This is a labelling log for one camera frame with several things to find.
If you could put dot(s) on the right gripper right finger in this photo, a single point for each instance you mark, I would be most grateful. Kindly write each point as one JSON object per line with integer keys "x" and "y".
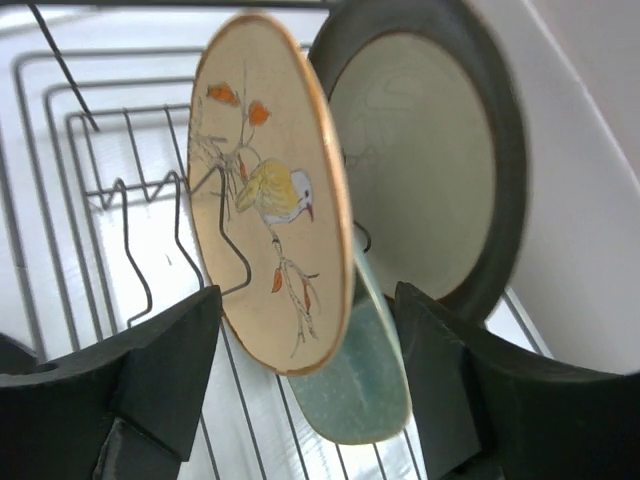
{"x": 486, "y": 408}

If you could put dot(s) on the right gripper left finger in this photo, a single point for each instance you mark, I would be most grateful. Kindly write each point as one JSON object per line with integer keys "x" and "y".
{"x": 127, "y": 407}

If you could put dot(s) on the teal rectangular divided plate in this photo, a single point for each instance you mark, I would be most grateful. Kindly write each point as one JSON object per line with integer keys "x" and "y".
{"x": 362, "y": 395}

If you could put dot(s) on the tan round bird plate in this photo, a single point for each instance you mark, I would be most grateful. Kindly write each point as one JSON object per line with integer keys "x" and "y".
{"x": 268, "y": 195}

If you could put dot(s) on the grey rim cream plate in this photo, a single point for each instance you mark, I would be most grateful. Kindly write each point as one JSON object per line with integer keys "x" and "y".
{"x": 434, "y": 144}

